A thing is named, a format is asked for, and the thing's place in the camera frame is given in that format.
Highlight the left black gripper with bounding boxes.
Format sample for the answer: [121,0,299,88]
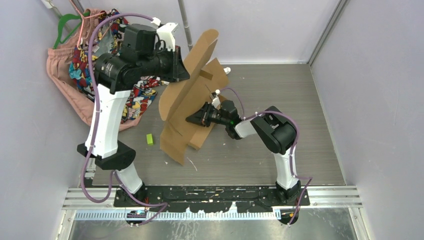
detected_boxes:
[139,44,191,84]

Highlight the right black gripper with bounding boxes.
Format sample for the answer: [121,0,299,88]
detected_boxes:
[186,102,229,128]

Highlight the brown cardboard box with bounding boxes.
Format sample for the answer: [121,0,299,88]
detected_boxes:
[158,28,229,165]

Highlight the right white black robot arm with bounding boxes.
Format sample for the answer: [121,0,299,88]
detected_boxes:
[185,100,301,206]

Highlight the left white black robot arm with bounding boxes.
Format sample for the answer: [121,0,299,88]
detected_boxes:
[77,22,190,207]

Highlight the white stand with pole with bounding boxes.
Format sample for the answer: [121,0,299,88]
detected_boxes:
[177,0,232,74]

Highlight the small green block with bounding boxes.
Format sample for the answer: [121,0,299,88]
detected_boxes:
[146,133,154,146]

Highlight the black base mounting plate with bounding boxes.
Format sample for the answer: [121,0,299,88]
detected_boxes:
[113,185,310,225]

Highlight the colourful comic print shorts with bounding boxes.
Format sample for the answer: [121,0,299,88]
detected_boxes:
[68,8,167,124]

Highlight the pink clothes hanger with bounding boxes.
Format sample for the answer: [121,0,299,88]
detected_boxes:
[69,0,103,48]

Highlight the pink shorts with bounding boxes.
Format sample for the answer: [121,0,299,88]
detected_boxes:
[46,8,160,130]

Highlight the green clothes hanger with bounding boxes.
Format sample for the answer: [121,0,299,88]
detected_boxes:
[52,13,83,49]

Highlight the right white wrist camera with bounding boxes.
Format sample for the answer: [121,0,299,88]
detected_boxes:
[211,89,221,109]

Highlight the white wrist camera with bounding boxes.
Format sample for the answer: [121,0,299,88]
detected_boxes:
[150,17,179,52]
[211,89,221,109]

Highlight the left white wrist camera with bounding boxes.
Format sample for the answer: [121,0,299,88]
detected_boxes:
[150,17,179,52]

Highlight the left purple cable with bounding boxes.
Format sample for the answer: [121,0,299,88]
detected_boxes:
[79,12,170,228]

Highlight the aluminium frame rail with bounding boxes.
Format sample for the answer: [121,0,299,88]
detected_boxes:
[55,184,374,240]

